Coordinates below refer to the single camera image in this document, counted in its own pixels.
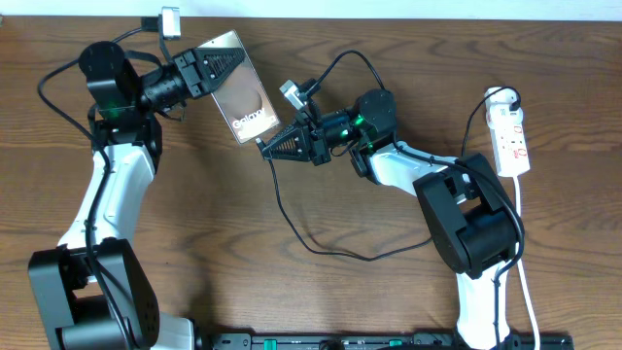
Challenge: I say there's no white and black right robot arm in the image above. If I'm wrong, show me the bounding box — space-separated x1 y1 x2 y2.
258 81 525 349

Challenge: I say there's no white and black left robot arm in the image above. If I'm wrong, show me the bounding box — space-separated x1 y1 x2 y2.
28 41 246 349

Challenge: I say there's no white power strip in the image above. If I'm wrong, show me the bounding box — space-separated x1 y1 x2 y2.
484 87 531 178

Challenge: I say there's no black right camera cable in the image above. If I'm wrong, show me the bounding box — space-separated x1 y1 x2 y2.
300 49 527 350

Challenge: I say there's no black camera cable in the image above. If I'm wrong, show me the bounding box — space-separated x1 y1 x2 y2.
300 49 527 350
36 17 161 347

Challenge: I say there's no white power strip cord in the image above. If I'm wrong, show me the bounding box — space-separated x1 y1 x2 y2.
512 175 542 350

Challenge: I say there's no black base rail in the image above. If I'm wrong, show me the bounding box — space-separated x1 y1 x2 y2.
208 332 574 350

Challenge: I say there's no black left camera cable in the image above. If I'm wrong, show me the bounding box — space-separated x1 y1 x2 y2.
36 17 161 347

